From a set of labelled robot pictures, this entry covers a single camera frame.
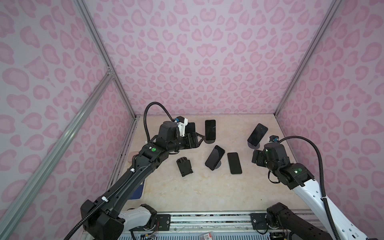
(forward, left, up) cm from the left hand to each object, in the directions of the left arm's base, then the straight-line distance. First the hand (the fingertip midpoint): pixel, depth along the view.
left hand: (199, 136), depth 70 cm
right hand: (-5, -31, -9) cm, 33 cm away
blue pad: (-17, +33, -26) cm, 45 cm away
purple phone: (0, -22, -30) cm, 37 cm away
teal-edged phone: (+1, -9, -24) cm, 26 cm away
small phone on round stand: (+16, -38, -21) cm, 47 cm away
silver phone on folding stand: (+20, +5, -19) cm, 28 cm away
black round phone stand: (+18, -7, -31) cm, 37 cm away
